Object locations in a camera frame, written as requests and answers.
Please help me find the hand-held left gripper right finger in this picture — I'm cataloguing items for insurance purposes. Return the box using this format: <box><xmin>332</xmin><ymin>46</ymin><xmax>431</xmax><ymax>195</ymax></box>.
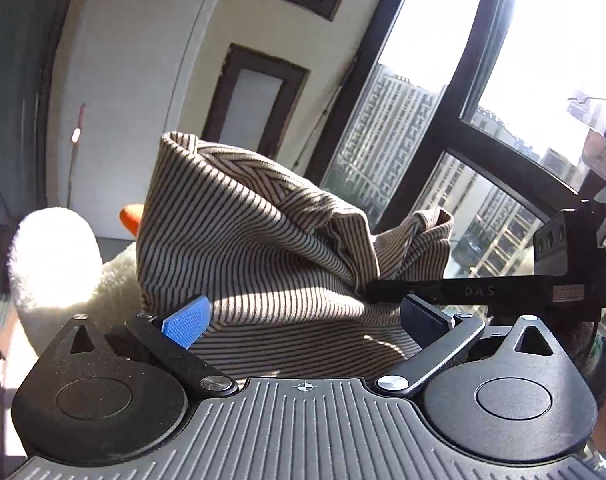
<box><xmin>375</xmin><ymin>295</ymin><xmax>564</xmax><ymax>398</ymax></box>

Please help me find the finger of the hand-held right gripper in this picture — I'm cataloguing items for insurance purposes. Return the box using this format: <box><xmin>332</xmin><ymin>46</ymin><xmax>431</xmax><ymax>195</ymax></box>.
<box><xmin>365</xmin><ymin>274</ymin><xmax>552</xmax><ymax>319</ymax></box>

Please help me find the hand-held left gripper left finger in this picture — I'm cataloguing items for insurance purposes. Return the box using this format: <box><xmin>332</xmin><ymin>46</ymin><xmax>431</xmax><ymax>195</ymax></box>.
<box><xmin>43</xmin><ymin>295</ymin><xmax>238</xmax><ymax>397</ymax></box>

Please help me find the striped shirt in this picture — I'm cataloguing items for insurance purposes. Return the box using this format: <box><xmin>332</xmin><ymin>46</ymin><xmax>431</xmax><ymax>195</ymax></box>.
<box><xmin>135</xmin><ymin>131</ymin><xmax>456</xmax><ymax>378</ymax></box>

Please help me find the person's right forearm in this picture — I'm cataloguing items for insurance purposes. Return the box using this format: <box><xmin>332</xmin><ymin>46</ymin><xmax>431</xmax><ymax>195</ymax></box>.
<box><xmin>565</xmin><ymin>319</ymin><xmax>606</xmax><ymax>478</ymax></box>

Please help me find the orange object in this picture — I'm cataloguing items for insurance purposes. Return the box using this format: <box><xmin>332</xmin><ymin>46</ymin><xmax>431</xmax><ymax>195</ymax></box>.
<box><xmin>119</xmin><ymin>203</ymin><xmax>144</xmax><ymax>235</ymax></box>

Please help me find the long thin pole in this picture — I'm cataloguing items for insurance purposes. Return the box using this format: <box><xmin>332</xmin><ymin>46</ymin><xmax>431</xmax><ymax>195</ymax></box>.
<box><xmin>292</xmin><ymin>52</ymin><xmax>360</xmax><ymax>173</ymax></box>

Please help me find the white cabinet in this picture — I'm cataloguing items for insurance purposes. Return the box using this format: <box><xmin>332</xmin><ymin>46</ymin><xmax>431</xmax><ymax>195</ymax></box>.
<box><xmin>58</xmin><ymin>0</ymin><xmax>218</xmax><ymax>211</ymax></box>

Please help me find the wire clothes hanger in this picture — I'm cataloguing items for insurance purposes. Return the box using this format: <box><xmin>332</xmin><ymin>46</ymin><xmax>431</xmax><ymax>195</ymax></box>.
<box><xmin>567</xmin><ymin>90</ymin><xmax>606</xmax><ymax>111</ymax></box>

